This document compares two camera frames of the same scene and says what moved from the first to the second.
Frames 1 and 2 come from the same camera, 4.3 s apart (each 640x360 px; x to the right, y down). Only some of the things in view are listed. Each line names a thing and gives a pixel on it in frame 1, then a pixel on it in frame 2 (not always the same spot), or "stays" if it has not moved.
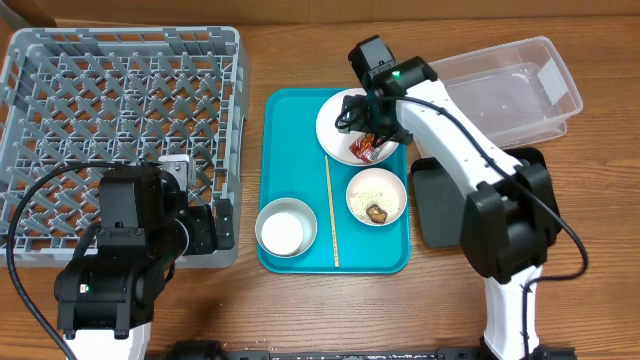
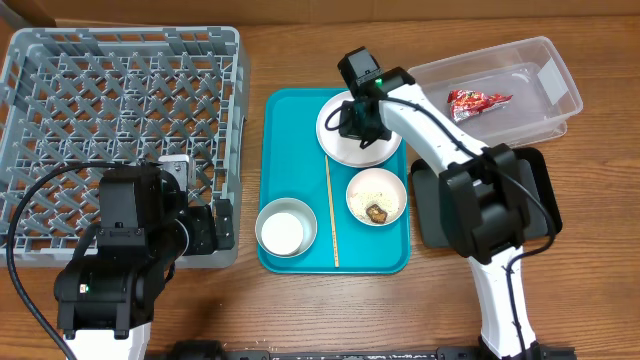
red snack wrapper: x=363 y=147 → x=465 y=104
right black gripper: x=382 y=122 stays
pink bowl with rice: x=376 y=186 stays
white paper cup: x=282 y=233 stays
